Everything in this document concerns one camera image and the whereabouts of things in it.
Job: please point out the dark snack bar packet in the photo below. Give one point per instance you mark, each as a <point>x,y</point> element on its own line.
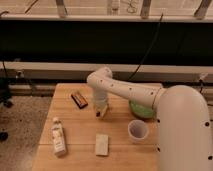
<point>79,99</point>

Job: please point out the beige sponge block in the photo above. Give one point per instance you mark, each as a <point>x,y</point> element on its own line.
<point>101,145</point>

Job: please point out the white paper cup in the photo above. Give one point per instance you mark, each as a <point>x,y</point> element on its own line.
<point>138,131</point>

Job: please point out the green bowl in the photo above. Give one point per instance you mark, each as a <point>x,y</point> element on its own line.
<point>141,111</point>

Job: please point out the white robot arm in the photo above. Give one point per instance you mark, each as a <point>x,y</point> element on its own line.
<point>184,138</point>

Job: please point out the white plastic bottle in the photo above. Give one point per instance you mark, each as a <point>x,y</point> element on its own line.
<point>58,138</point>

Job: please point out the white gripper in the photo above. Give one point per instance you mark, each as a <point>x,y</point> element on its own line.
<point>100,99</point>

